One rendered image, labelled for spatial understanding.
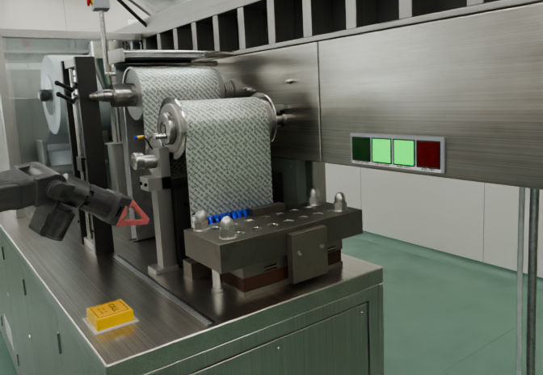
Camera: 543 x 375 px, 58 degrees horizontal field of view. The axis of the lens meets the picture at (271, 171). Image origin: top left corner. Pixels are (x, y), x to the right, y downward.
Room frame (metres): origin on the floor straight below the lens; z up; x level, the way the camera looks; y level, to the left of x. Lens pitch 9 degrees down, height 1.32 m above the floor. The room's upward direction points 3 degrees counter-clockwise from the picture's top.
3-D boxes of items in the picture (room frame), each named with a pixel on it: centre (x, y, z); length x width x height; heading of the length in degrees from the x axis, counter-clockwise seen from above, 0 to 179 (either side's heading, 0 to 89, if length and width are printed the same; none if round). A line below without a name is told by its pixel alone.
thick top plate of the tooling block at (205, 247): (1.11, -0.01, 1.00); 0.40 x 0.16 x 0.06; 126
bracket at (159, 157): (1.16, 0.28, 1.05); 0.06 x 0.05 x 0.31; 126
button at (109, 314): (0.89, 0.33, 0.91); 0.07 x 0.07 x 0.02; 36
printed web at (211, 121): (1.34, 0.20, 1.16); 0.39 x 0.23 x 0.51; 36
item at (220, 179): (1.18, 0.10, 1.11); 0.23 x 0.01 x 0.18; 126
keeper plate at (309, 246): (1.04, -0.07, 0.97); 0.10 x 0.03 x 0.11; 126
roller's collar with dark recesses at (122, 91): (1.35, 0.39, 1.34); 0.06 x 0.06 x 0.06; 36
